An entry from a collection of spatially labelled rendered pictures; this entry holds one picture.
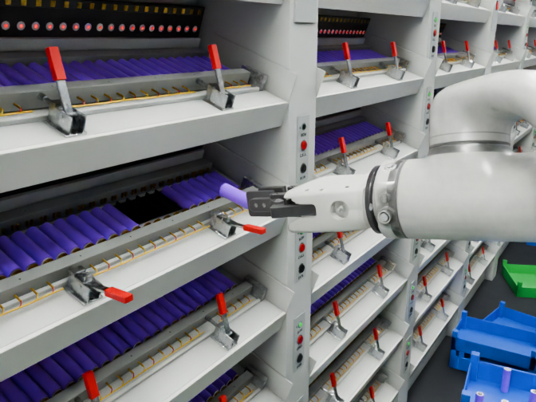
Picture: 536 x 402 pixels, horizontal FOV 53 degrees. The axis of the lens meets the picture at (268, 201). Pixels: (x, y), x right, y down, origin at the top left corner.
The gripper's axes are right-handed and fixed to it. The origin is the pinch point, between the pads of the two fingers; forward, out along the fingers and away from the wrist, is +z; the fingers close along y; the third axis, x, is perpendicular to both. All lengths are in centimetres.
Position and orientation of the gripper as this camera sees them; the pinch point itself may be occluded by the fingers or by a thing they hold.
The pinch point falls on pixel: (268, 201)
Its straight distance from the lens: 68.0
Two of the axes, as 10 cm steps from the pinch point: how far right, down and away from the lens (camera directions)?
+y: 5.6, -2.4, 7.9
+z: -8.2, 0.1, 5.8
